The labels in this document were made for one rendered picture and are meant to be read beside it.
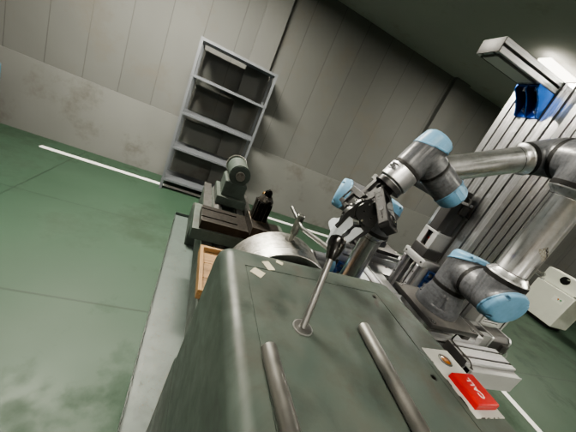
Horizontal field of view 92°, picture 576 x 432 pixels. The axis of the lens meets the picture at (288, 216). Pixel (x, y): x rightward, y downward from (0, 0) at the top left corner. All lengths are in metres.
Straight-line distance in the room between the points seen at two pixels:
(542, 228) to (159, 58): 4.18
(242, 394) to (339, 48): 4.48
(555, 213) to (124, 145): 4.45
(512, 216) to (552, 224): 0.40
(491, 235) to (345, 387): 1.02
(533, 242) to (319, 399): 0.75
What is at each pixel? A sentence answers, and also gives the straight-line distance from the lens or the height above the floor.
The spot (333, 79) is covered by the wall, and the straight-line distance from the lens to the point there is 4.58.
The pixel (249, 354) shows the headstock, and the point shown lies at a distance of 0.42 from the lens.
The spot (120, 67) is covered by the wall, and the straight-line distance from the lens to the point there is 4.50.
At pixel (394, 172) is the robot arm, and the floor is 1.53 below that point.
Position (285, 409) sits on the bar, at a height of 1.28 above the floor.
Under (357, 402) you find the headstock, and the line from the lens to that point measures 0.46.
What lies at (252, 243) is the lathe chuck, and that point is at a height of 1.20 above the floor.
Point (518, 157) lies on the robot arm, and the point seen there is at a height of 1.70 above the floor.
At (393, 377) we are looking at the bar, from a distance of 0.51.
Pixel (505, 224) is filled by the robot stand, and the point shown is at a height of 1.52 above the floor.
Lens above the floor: 1.55
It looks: 19 degrees down
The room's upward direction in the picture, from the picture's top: 25 degrees clockwise
